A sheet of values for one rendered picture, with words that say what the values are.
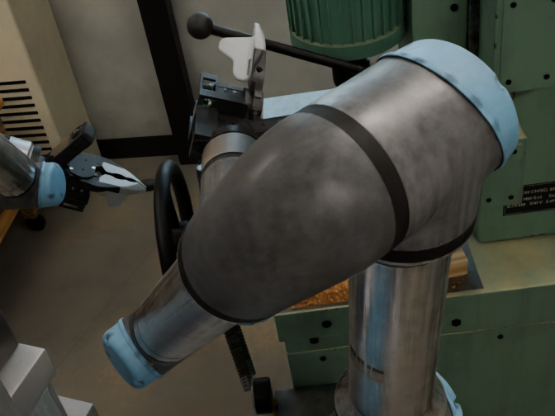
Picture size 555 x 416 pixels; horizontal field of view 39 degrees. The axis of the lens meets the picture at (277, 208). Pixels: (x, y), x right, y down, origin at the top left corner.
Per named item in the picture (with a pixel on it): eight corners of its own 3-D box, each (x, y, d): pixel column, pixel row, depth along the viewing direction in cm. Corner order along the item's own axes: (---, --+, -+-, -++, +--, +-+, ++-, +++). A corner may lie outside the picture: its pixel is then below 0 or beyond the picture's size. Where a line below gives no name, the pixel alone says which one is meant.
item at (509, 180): (461, 173, 123) (462, 109, 116) (505, 167, 123) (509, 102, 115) (476, 212, 116) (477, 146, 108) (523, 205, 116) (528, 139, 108)
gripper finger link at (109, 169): (140, 198, 152) (93, 185, 149) (149, 174, 148) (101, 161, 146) (139, 208, 149) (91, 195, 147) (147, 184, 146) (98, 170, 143)
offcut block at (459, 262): (441, 280, 128) (441, 266, 126) (434, 266, 131) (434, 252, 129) (467, 274, 129) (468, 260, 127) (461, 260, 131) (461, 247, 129)
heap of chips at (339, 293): (280, 269, 121) (277, 256, 119) (361, 258, 120) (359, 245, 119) (283, 309, 114) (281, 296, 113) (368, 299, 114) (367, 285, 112)
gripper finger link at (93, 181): (120, 184, 146) (73, 171, 143) (122, 177, 145) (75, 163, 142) (116, 199, 142) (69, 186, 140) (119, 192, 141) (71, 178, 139)
